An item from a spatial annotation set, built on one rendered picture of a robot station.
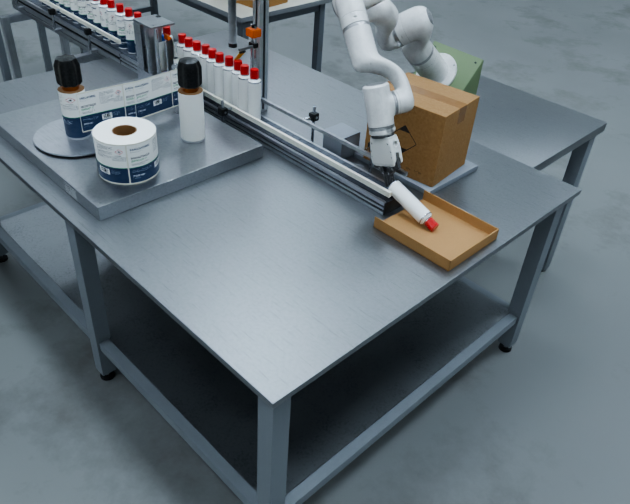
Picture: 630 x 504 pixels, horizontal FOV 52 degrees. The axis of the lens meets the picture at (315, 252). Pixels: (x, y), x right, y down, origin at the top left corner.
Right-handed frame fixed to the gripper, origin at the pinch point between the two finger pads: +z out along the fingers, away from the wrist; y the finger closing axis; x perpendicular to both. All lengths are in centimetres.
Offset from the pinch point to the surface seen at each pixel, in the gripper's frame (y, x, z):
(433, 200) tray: -7.1, -12.6, 11.0
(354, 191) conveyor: 11.6, 5.5, 3.4
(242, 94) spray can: 67, 3, -30
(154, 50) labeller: 109, 12, -50
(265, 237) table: 14.3, 43.7, 5.4
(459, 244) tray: -25.2, -0.6, 19.3
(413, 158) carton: 3.7, -17.8, -1.5
